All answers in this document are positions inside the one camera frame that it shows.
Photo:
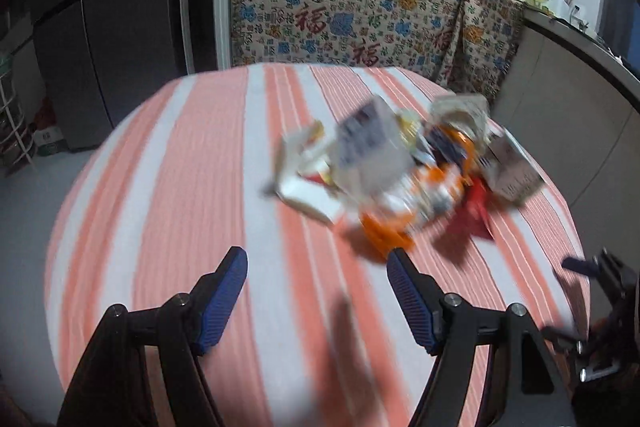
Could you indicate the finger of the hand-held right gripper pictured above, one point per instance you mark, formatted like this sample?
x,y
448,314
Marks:
x,y
562,338
577,265

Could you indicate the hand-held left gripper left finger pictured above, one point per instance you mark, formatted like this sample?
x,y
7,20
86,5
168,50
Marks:
x,y
220,302

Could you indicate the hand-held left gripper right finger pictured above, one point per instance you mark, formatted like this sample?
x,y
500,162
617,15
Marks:
x,y
412,302

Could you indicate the orange snack packet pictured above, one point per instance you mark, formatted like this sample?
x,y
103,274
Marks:
x,y
425,207

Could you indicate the red wrapper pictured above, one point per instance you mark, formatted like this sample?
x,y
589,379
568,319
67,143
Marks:
x,y
470,217

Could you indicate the white grey box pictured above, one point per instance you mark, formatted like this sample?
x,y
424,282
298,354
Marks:
x,y
512,169

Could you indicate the white carton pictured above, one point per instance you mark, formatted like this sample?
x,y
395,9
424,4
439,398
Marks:
x,y
305,194

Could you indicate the white box with blue print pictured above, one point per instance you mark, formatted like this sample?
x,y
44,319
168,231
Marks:
x,y
370,147

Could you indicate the orange white striped tablecloth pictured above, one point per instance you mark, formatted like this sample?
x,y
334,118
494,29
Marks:
x,y
200,187

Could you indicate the kitchen counter cabinet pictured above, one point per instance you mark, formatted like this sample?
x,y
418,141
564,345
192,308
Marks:
x,y
565,82

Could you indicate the green white cardboard box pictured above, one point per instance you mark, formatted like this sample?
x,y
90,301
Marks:
x,y
47,142

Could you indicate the narrow printed blanket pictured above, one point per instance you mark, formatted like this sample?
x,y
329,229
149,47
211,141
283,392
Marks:
x,y
482,37

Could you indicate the dark grey refrigerator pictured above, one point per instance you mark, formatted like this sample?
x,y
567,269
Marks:
x,y
110,27

